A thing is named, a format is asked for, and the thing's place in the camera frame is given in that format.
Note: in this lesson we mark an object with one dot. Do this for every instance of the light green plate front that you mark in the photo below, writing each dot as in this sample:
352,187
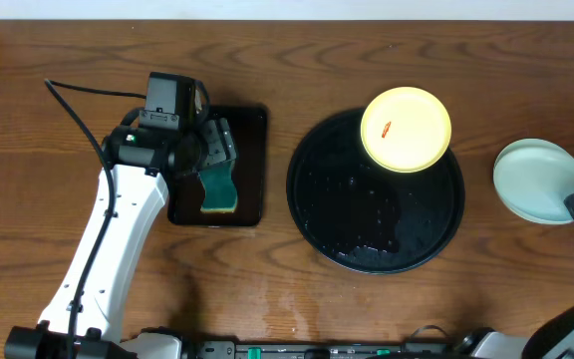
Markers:
531,191

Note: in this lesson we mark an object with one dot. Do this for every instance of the yellow plate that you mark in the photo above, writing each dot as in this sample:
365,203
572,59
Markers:
405,130

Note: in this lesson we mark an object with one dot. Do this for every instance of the black round tray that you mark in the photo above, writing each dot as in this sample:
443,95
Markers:
362,216

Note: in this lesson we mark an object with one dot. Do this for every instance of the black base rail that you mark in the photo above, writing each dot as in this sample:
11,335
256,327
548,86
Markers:
292,350

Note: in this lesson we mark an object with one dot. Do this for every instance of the light green plate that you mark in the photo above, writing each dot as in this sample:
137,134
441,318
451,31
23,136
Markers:
531,191
537,151

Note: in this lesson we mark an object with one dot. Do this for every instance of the black rectangular tray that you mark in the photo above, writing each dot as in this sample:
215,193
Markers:
249,130

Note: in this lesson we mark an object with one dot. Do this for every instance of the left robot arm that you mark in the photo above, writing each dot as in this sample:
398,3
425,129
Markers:
85,317

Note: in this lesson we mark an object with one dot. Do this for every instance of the green yellow sponge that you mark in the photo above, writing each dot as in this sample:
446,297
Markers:
220,193

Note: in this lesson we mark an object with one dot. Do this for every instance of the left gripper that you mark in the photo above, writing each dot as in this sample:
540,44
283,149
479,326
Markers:
218,145

